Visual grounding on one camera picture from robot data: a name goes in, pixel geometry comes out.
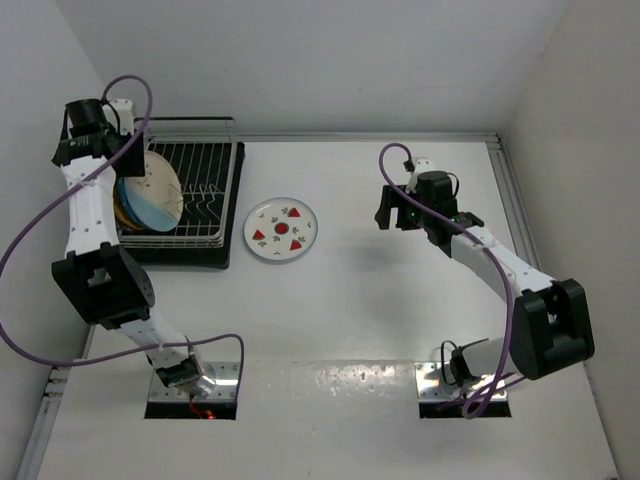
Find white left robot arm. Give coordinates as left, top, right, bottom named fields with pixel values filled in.
left=51, top=99, right=208, bottom=396

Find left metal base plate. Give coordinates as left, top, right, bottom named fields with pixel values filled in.
left=147, top=362, right=240, bottom=403

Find yellow polka dot plate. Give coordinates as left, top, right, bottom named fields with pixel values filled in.
left=113, top=189, right=133, bottom=230

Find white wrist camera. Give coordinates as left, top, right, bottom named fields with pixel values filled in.
left=102, top=98, right=136, bottom=136
left=403, top=157, right=437, bottom=193

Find silver wire dish rack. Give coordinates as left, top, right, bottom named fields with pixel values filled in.
left=120, top=116, right=238, bottom=249

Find metal base plate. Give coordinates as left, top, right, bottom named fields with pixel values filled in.
left=414, top=361, right=494, bottom=404
left=147, top=362, right=240, bottom=403

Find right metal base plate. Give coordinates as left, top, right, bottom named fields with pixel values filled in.
left=414, top=361, right=494, bottom=404

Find white watermelon pattern plate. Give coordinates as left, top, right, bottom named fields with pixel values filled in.
left=243, top=197, right=319, bottom=264

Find teal polka dot plate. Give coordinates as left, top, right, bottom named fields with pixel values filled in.
left=113, top=179, right=146, bottom=231

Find black drip tray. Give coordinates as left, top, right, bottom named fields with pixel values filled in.
left=124, top=143, right=245, bottom=270

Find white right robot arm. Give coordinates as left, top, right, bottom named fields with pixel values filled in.
left=374, top=171, right=595, bottom=380

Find cream blue leaf plate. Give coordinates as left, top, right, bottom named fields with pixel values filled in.
left=118, top=150, right=184, bottom=233

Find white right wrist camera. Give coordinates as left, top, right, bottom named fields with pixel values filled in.
left=403, top=157, right=437, bottom=193

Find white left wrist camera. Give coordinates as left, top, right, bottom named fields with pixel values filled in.
left=102, top=98, right=136, bottom=136

